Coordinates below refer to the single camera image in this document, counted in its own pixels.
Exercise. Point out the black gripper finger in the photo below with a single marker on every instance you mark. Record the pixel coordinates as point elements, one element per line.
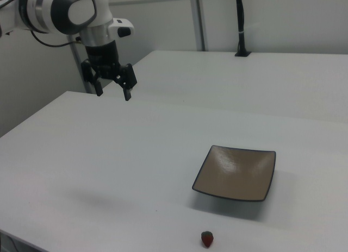
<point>127,78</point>
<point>89,71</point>

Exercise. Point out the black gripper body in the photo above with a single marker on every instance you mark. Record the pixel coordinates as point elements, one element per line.
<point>103,59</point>

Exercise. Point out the square brown ceramic plate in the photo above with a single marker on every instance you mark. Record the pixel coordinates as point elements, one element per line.
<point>233,173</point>

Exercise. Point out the red strawberry with green top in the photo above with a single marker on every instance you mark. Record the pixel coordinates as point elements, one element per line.
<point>207,239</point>

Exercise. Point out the black table clamp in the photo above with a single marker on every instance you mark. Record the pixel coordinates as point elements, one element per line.
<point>241,18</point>

